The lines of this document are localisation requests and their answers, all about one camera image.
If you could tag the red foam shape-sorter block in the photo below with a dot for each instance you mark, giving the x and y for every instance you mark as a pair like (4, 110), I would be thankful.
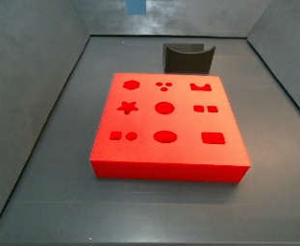
(169, 129)

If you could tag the dark grey curved holder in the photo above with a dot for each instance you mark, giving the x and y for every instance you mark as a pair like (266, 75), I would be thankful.
(187, 58)

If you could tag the blue tape patch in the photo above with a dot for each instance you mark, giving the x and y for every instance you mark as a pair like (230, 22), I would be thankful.
(137, 6)

